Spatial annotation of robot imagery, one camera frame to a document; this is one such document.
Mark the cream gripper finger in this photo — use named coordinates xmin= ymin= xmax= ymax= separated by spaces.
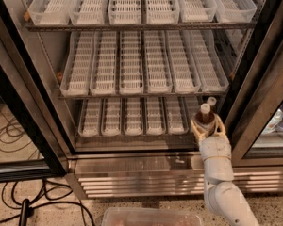
xmin=214 ymin=115 xmax=226 ymax=137
xmin=191 ymin=120 xmax=208 ymax=143

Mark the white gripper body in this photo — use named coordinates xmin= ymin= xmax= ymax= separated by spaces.
xmin=199 ymin=136 xmax=231 ymax=161

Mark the brown bottle with white cap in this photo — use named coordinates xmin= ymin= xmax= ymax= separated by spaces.
xmin=195 ymin=103 xmax=215 ymax=135

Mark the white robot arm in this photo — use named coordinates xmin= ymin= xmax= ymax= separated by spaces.
xmin=191 ymin=115 xmax=259 ymax=226

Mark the shelf tray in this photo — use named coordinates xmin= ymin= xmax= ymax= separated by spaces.
xmin=145 ymin=0 xmax=180 ymax=24
xmin=165 ymin=96 xmax=188 ymax=135
xmin=145 ymin=97 xmax=165 ymax=135
xmin=119 ymin=31 xmax=143 ymax=94
xmin=69 ymin=0 xmax=108 ymax=25
xmin=125 ymin=98 xmax=143 ymax=136
xmin=108 ymin=0 xmax=142 ymax=24
xmin=143 ymin=31 xmax=173 ymax=93
xmin=214 ymin=0 xmax=257 ymax=23
xmin=185 ymin=97 xmax=201 ymax=124
xmin=178 ymin=0 xmax=217 ymax=23
xmin=78 ymin=98 xmax=101 ymax=137
xmin=101 ymin=98 xmax=122 ymax=137
xmin=90 ymin=31 xmax=117 ymax=95
xmin=60 ymin=32 xmax=94 ymax=97
xmin=190 ymin=30 xmax=228 ymax=92
xmin=166 ymin=30 xmax=200 ymax=94
xmin=28 ymin=0 xmax=72 ymax=25

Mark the white bottle behind glass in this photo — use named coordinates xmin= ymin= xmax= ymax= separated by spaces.
xmin=262 ymin=109 xmax=283 ymax=135

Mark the stainless steel fridge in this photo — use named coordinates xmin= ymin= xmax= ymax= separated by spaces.
xmin=0 ymin=0 xmax=283 ymax=199

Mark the open glass fridge door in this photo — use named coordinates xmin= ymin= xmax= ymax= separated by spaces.
xmin=0 ymin=38 xmax=68 ymax=182

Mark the clear plastic container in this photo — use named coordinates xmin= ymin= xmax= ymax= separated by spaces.
xmin=101 ymin=207 xmax=204 ymax=226

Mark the black floor cable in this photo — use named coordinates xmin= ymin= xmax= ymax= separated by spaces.
xmin=0 ymin=178 xmax=96 ymax=226

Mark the black cable plug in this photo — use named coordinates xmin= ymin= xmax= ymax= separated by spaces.
xmin=18 ymin=199 xmax=34 ymax=226

